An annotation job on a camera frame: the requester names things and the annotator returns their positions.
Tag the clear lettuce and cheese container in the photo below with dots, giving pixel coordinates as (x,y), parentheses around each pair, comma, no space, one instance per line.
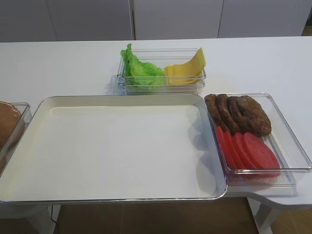
(161,58)

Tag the green lettuce leaf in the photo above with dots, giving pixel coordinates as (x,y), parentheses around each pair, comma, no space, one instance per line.
(137,72)

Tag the yellow cheese slices stack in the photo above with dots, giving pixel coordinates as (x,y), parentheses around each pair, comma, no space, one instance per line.
(187,73)

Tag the leftmost brown meat patty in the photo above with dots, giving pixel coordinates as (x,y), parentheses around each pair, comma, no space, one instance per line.
(210,101)

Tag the brown meat patty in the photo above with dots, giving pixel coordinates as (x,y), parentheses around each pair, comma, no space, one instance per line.
(210,101)
(238,117)
(254,115)
(225,114)

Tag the leftmost red tomato slice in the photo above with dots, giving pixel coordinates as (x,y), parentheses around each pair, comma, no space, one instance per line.
(226,152)

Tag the red tomato slice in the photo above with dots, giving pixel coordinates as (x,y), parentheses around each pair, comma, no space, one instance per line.
(259,153)
(226,152)
(245,156)
(238,162)

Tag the large silver metal tray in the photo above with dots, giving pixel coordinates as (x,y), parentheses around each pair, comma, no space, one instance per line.
(116,149)

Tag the front brown meat patty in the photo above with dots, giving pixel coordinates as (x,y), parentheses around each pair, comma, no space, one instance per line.
(254,115)

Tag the clear patty and tomato container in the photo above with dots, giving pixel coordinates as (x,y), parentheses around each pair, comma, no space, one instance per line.
(293,161)

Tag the front red tomato slice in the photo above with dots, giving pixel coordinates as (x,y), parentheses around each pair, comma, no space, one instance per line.
(259,153)

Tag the clear bun container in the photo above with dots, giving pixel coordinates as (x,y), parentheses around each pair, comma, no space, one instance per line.
(9,147)

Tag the brown burger bun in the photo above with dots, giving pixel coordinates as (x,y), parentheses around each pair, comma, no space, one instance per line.
(9,117)

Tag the white table leg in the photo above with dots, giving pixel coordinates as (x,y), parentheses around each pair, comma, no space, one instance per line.
(263,216)

